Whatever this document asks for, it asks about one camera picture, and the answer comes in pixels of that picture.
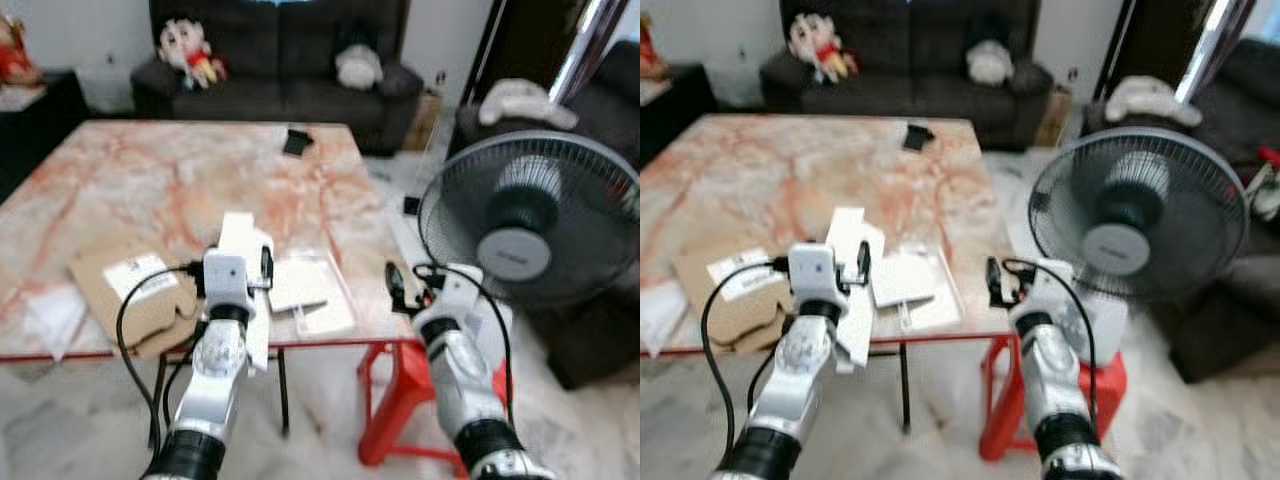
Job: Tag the cartoon boy plush doll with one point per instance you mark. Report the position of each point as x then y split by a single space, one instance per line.
820 45
188 50

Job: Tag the dark grey armchair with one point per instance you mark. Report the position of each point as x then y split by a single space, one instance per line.
590 340
1220 320

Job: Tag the small black flat object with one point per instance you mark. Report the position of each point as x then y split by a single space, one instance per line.
918 137
298 141

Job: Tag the red plastic stool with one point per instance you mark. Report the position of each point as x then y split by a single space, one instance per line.
385 400
1000 400

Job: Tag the black electric fan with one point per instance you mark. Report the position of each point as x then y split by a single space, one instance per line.
1135 205
525 210

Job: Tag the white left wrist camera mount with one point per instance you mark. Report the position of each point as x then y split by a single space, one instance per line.
226 278
812 270

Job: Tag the red stick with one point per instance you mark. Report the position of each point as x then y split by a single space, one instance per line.
1270 155

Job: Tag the brown cardboard with white label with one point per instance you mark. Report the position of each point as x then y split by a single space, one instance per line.
95 300
698 295

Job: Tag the brown cardboard box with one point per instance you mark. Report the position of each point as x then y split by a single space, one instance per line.
422 120
1053 118

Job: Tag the crumpled white plastic wrapper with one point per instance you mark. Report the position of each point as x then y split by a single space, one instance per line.
662 315
55 320

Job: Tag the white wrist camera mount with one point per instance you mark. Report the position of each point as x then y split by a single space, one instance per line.
458 290
812 270
226 278
1052 287

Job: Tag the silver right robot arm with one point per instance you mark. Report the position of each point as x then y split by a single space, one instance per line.
465 385
1050 385

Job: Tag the dark brown door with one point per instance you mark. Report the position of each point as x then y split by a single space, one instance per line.
510 45
1140 40

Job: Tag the clear package with white paper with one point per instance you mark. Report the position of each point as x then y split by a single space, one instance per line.
905 280
305 285

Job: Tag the red figurine doll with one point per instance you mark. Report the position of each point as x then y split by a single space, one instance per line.
15 55
652 50

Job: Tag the black cabinet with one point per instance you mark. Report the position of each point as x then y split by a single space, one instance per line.
40 130
675 110

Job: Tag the black metal table frame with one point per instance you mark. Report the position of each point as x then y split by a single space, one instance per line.
905 385
283 390

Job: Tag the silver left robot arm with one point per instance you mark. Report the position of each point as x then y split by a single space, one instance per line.
215 370
790 370

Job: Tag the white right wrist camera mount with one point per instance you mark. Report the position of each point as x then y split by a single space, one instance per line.
1052 287
458 290

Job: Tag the dark grey sofa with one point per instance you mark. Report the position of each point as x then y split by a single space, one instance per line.
900 90
280 95

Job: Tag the grey and white plush toy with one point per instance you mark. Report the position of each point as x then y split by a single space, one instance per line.
358 68
990 65

